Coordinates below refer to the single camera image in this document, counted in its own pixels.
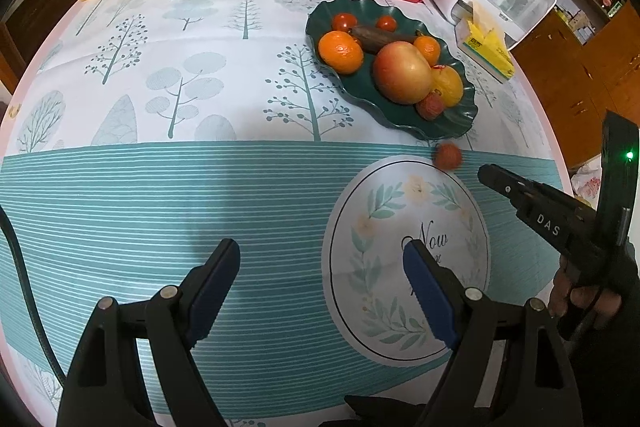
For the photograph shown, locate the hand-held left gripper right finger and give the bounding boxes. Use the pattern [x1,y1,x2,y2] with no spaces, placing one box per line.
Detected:
[401,238,586,427]

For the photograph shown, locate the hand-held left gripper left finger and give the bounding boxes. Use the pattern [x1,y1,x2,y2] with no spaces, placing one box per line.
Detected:
[56,238,242,427]

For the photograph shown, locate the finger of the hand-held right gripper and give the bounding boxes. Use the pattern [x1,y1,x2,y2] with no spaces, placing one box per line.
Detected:
[477,163,547,208]

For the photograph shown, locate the red lychee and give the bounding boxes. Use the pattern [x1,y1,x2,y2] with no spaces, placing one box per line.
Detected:
[432,143,463,171]

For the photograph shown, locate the wrinkled dark red fruit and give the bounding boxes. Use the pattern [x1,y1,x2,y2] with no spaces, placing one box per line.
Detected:
[416,91,446,120]

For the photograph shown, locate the tangerine with stem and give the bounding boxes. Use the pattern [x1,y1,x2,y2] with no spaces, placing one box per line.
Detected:
[414,35,442,66]

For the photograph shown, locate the dark green wavy plate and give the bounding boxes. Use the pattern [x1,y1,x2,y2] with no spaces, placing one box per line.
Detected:
[305,0,479,141]

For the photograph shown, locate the dark brown sweet potato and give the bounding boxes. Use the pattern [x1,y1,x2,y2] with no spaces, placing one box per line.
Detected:
[350,26,418,55]

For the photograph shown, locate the round orange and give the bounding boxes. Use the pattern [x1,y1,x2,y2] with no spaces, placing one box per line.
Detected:
[318,30,364,75]

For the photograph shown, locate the person's right forearm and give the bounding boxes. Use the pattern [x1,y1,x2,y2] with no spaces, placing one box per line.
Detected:
[567,307,640,427]

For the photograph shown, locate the person's right hand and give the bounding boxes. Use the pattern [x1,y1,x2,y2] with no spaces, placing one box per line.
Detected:
[547,242,640,343]

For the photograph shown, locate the white plastic bag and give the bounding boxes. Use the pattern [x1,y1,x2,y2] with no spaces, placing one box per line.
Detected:
[570,164,603,208]

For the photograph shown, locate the tree print tablecloth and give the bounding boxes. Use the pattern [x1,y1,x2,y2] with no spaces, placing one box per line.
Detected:
[0,0,573,427]

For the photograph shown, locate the yellow orange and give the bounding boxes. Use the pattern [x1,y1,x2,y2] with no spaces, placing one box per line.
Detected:
[430,66,464,108]

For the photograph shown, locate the yellow tissue pack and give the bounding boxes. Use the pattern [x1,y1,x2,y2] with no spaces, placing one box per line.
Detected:
[457,2,516,82]

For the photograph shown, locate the red yellow apple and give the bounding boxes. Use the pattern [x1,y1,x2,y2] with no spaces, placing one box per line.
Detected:
[372,42,434,104]

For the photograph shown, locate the black cable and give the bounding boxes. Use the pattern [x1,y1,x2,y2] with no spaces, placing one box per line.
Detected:
[0,207,66,388]

